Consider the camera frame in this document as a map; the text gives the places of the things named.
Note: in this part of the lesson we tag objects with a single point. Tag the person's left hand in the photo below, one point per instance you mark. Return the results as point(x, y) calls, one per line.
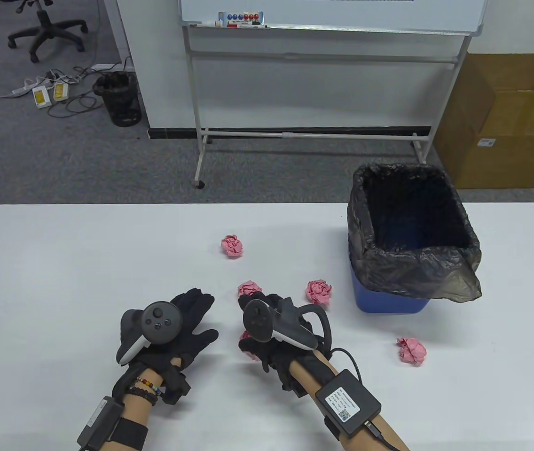
point(192, 314)

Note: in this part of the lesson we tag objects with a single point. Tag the person's right hand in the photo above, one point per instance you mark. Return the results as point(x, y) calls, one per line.
point(276, 357)

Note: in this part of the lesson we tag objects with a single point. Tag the pink paper ball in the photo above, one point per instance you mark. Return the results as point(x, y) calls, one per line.
point(248, 289)
point(246, 336)
point(412, 351)
point(232, 246)
point(318, 292)

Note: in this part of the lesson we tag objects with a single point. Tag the blue recycling bin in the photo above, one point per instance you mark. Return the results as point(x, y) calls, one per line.
point(384, 303)

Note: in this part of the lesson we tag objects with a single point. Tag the person's left forearm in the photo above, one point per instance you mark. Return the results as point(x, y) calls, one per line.
point(135, 412)

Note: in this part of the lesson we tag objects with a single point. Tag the blue bin with black bag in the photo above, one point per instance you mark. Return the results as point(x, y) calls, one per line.
point(412, 277)

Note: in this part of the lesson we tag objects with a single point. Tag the grey and white handheld controller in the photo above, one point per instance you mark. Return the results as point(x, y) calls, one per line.
point(257, 319)
point(161, 322)

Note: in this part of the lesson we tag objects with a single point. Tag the black wrist sensor box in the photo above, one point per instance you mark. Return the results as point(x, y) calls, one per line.
point(100, 423)
point(347, 404)

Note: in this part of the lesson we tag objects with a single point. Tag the black mesh waste basket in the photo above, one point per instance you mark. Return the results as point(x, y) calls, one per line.
point(119, 101)

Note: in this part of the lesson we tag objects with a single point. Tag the yellow and white power adapter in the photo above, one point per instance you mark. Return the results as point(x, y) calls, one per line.
point(40, 97)
point(61, 90)

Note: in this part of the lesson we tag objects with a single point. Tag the whiteboard marker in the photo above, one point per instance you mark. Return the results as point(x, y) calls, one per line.
point(210, 22)

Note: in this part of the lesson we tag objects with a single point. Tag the pack of colourful magnets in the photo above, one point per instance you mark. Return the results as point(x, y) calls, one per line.
point(241, 18)

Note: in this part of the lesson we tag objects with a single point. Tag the brown cardboard box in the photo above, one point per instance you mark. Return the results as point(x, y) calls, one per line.
point(521, 155)

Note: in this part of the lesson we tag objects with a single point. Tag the office chair base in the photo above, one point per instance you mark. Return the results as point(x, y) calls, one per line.
point(41, 26)

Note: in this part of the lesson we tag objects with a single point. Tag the whiteboard on metal stand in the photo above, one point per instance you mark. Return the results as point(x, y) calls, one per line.
point(342, 11)

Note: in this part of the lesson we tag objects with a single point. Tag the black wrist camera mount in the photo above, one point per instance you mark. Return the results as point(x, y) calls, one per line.
point(175, 387)
point(295, 387)

